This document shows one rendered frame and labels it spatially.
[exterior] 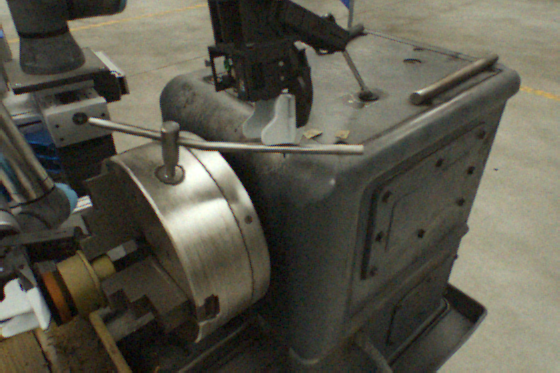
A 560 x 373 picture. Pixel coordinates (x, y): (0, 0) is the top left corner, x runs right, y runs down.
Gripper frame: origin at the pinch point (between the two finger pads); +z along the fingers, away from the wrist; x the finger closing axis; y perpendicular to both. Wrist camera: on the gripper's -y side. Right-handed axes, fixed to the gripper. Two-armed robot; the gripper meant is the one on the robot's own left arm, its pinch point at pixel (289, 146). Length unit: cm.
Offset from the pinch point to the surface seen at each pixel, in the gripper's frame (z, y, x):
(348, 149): -0.5, -2.9, 7.2
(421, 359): 75, -37, -2
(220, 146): -1.5, 7.2, -4.6
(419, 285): 50, -36, -3
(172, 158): 0.0, 11.5, -9.7
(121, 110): 80, -75, -306
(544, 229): 126, -188, -23
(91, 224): 9.6, 21.4, -19.7
